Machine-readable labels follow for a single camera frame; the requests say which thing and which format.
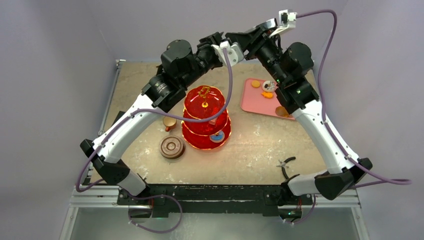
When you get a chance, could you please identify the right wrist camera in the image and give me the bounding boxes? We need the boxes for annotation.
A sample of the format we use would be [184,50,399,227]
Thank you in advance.
[269,9,298,38]

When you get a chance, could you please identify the red three-tier cake stand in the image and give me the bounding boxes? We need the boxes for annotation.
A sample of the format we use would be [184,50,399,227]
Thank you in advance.
[181,85,232,150]

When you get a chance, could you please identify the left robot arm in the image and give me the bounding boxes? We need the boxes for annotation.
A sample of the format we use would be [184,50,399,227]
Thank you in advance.
[80,32,244,205]

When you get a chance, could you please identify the black serving tongs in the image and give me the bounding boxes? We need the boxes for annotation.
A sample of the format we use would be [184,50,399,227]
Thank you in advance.
[251,18,278,34]

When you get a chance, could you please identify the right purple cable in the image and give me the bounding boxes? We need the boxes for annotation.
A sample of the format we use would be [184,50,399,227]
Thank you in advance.
[281,9,413,227]

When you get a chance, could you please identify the pink layered cake slice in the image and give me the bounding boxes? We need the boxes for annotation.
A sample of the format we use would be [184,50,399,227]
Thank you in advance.
[208,116,219,126]

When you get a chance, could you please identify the pink serving tray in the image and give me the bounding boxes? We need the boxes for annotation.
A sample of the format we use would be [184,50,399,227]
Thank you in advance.
[240,78,295,120]

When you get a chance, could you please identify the orange duck pastry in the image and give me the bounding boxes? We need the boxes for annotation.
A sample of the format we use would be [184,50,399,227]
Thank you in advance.
[261,91,274,99]

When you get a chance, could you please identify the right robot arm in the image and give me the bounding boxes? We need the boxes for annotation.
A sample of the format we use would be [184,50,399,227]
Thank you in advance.
[225,25,373,204]

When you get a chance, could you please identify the brown bread roll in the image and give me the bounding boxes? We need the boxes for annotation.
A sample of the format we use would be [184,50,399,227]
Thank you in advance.
[275,106,292,118]

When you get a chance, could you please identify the round brown wooden lid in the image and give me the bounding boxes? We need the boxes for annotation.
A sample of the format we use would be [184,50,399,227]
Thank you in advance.
[159,135,186,160]

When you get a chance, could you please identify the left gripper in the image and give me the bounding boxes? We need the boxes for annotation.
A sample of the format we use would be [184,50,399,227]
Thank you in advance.
[180,32,225,89]

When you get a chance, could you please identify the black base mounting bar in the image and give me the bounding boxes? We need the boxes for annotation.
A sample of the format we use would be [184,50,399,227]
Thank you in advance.
[117,183,313,218]

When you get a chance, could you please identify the round orange cookie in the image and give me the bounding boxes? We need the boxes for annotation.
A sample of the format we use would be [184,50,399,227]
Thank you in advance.
[251,80,261,88]

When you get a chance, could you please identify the white chocolate-drizzled donut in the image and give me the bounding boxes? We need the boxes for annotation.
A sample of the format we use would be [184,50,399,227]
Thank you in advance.
[262,80,276,93]

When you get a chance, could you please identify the blue frosted donut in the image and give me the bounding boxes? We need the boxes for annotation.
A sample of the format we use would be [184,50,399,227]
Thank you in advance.
[209,130,226,143]

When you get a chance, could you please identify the black-handled pliers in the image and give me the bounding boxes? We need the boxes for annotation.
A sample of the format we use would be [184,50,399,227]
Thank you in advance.
[276,156,296,180]

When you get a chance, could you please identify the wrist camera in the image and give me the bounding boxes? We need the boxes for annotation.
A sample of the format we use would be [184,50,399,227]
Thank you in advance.
[211,40,245,67]
[269,9,298,38]

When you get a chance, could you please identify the small copper cup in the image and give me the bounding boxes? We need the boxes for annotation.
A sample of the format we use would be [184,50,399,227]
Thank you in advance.
[162,116,177,132]

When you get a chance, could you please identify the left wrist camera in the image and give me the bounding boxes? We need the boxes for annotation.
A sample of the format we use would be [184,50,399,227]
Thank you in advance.
[211,40,245,67]

